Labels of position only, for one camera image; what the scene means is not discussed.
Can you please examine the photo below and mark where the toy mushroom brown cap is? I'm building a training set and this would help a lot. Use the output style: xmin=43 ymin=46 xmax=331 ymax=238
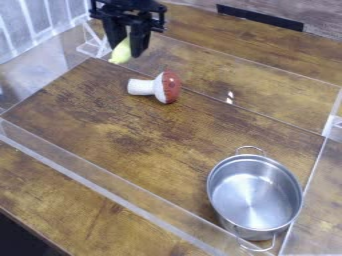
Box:
xmin=126 ymin=71 xmax=181 ymax=104

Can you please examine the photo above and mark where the stainless steel pot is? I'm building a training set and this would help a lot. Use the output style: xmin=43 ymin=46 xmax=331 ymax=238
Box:
xmin=205 ymin=145 xmax=303 ymax=253

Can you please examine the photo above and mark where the clear acrylic enclosure panel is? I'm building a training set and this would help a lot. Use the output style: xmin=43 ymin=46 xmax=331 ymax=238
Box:
xmin=0 ymin=24 xmax=342 ymax=256

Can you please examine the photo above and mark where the black bar on table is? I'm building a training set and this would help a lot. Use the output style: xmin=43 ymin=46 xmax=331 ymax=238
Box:
xmin=216 ymin=4 xmax=304 ymax=32

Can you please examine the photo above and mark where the clear acrylic triangle bracket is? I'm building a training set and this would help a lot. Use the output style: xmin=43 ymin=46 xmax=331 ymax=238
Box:
xmin=76 ymin=23 xmax=110 ymax=58

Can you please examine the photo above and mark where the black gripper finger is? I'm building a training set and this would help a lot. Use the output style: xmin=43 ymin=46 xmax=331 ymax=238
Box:
xmin=102 ymin=17 xmax=126 ymax=49
xmin=129 ymin=21 xmax=150 ymax=58

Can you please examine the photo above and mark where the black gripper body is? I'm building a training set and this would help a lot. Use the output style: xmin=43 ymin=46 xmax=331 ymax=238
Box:
xmin=89 ymin=0 xmax=166 ymax=32

